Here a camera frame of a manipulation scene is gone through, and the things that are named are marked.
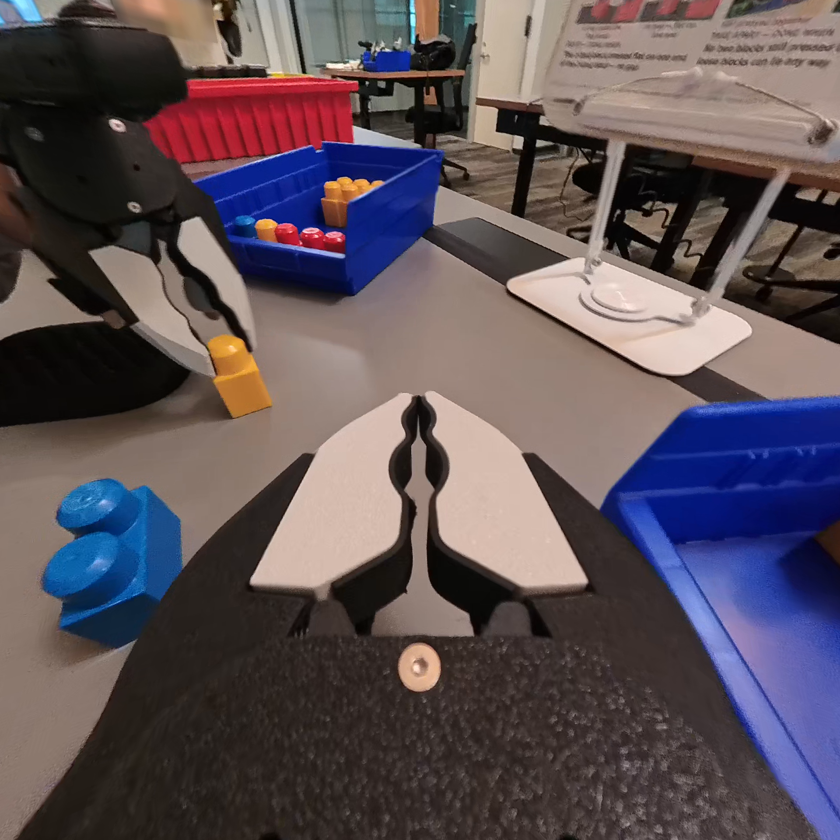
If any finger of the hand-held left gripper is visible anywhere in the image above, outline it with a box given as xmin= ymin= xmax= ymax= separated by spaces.
xmin=172 ymin=213 xmax=257 ymax=352
xmin=87 ymin=241 xmax=219 ymax=378

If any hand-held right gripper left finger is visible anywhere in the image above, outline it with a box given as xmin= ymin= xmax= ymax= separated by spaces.
xmin=249 ymin=392 xmax=420 ymax=635

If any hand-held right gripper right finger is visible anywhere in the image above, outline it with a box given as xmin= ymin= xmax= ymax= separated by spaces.
xmin=420 ymin=391 xmax=591 ymax=635

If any pile of assorted mega blocks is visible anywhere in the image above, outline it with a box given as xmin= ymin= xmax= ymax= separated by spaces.
xmin=233 ymin=176 xmax=385 ymax=256

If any yellow one-stud mega block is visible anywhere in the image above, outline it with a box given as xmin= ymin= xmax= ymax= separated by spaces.
xmin=206 ymin=335 xmax=273 ymax=419

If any blue two-stud mega block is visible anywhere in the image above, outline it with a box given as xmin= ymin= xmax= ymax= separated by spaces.
xmin=41 ymin=479 xmax=183 ymax=649

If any person's left hand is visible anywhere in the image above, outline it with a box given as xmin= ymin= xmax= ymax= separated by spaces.
xmin=0 ymin=167 xmax=34 ymax=253

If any red ridged plastic tote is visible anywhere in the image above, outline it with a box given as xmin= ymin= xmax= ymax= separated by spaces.
xmin=143 ymin=75 xmax=360 ymax=165

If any white-base clear sign stand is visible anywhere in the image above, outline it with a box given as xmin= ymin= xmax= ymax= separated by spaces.
xmin=507 ymin=69 xmax=840 ymax=377

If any black office chair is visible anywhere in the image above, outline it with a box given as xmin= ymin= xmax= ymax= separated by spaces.
xmin=742 ymin=190 xmax=840 ymax=322
xmin=407 ymin=23 xmax=473 ymax=188
xmin=567 ymin=144 xmax=697 ymax=270

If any black bag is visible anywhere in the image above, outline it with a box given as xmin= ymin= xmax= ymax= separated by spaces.
xmin=412 ymin=36 xmax=457 ymax=72

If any illustrated sign board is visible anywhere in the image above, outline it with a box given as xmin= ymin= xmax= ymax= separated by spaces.
xmin=541 ymin=0 xmax=840 ymax=106

